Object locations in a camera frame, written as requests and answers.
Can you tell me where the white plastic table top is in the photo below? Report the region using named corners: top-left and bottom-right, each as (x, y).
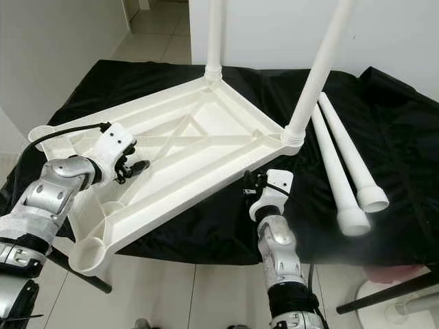
top-left (28, 65), bottom-right (306, 276)

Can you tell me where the white plastic table leg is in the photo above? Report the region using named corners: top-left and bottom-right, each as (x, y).
top-left (310, 104), bottom-right (372, 238)
top-left (318, 92), bottom-right (390, 213)
top-left (204, 0), bottom-right (226, 82)
top-left (281, 0), bottom-right (359, 147)

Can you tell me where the black cloth table cover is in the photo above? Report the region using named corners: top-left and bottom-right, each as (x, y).
top-left (0, 60), bottom-right (439, 267)

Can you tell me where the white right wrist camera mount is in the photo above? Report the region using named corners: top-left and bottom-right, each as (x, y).
top-left (250, 169), bottom-right (294, 221)

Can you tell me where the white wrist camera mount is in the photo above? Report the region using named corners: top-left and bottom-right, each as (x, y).
top-left (250, 169), bottom-right (294, 221)
top-left (99, 123), bottom-right (138, 184)

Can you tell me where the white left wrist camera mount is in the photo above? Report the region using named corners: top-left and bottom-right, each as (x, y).
top-left (99, 123), bottom-right (138, 184)

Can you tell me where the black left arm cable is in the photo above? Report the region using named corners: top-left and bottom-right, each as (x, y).
top-left (27, 122), bottom-right (114, 160)

